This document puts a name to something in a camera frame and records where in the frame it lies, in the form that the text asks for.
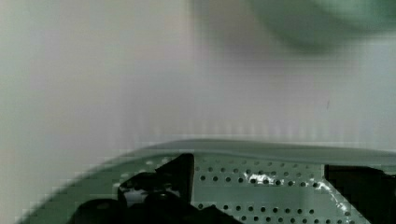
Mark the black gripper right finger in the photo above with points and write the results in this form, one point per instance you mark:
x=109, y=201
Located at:
x=371, y=191

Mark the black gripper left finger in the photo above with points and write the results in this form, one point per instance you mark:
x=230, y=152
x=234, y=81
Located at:
x=161, y=197

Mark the green oval plastic strainer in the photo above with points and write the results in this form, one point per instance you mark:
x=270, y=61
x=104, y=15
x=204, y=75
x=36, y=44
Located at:
x=256, y=183

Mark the green mug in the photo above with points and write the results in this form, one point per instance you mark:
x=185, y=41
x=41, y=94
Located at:
x=324, y=24

